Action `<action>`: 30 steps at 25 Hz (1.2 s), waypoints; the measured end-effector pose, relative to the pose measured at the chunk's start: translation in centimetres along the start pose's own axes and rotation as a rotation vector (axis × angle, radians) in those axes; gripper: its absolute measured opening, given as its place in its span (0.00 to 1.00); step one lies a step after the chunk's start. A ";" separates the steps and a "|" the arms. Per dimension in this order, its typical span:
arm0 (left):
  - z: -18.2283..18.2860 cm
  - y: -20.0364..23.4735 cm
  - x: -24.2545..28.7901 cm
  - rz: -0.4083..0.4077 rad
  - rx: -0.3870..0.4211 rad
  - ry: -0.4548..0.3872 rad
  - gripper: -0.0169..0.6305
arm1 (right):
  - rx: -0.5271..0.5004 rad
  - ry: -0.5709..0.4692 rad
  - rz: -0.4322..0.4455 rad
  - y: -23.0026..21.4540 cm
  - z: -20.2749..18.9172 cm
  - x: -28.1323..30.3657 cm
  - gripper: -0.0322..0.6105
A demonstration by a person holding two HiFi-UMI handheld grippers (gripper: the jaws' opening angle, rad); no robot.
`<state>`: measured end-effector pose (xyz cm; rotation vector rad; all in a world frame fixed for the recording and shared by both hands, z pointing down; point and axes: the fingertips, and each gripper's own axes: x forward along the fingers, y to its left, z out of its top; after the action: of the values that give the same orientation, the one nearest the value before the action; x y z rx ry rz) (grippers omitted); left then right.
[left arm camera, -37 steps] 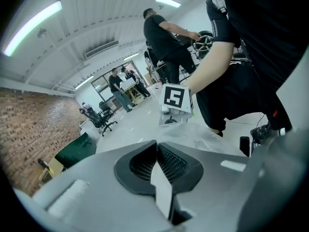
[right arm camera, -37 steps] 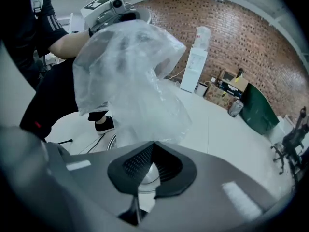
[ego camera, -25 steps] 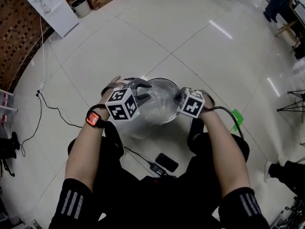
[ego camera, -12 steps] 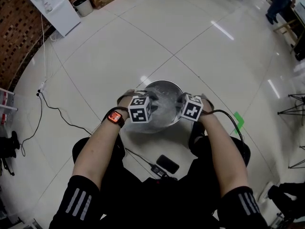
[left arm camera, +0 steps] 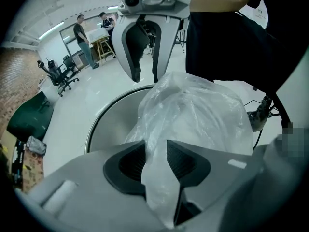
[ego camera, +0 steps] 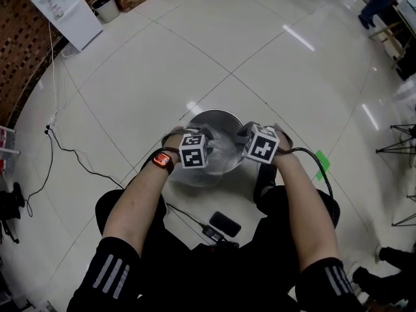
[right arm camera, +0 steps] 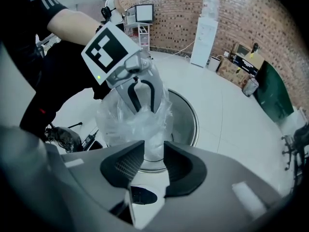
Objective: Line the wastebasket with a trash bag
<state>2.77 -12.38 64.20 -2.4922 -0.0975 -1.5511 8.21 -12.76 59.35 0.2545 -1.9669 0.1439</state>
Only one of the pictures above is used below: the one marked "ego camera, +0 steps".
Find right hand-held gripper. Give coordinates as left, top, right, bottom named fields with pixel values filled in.
left=236, top=121, right=281, bottom=166

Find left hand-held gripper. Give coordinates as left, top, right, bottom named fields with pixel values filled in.
left=178, top=127, right=215, bottom=170

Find clear plastic bag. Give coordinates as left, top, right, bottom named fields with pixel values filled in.
left=168, top=127, right=244, bottom=188

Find stainless steel bucket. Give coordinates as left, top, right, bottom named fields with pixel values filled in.
left=185, top=109, right=246, bottom=178

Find person's left forearm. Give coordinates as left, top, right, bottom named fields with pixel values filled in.
left=102, top=148, right=181, bottom=258

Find person's right forearm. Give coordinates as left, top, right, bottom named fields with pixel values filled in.
left=274, top=149, right=339, bottom=272

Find person's right hand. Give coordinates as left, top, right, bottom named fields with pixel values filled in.
left=272, top=123, right=294, bottom=158

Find person's left hand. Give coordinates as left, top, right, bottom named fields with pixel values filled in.
left=161, top=126, right=189, bottom=150

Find black smartwatch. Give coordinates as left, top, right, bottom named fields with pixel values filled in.
left=149, top=148, right=176, bottom=176

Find person's right black shoe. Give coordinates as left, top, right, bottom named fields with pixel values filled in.
left=253, top=162, right=277, bottom=207

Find green floor tape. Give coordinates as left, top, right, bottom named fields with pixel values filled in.
left=314, top=149, right=331, bottom=181

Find black smartphone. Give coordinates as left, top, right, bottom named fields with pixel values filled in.
left=209, top=211, right=242, bottom=238

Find black power adapter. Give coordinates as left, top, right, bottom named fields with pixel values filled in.
left=201, top=224, right=228, bottom=242

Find person's black trousers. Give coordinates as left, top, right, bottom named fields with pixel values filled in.
left=95, top=185, right=341, bottom=312

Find black tripod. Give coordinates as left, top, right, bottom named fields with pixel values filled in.
left=376, top=123, right=416, bottom=155
left=391, top=193, right=416, bottom=227

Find person's black striped shirt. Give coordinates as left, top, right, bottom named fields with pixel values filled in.
left=66, top=237, right=365, bottom=312

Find wooden stool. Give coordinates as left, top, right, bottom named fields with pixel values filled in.
left=369, top=21, right=416, bottom=71

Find small beige waste bin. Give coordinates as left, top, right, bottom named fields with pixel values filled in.
left=92, top=0, right=120, bottom=24

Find white water dispenser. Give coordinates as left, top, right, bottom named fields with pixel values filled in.
left=29, top=0, right=103, bottom=52

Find white shelf rack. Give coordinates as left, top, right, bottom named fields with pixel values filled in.
left=0, top=125, right=21, bottom=175

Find black folded stand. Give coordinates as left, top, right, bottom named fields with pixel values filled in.
left=0, top=182, right=25, bottom=245

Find grey storage crate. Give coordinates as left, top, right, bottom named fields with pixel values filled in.
left=0, top=291, right=62, bottom=312

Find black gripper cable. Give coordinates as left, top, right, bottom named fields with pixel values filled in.
left=287, top=147, right=335, bottom=230

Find black adapter cable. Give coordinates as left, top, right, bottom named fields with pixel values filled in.
left=165, top=202, right=209, bottom=228

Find black floor cable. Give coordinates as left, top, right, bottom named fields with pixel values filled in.
left=24, top=128, right=55, bottom=217
left=48, top=130, right=126, bottom=190

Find white power cable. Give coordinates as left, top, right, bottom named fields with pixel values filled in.
left=47, top=21, right=71, bottom=116

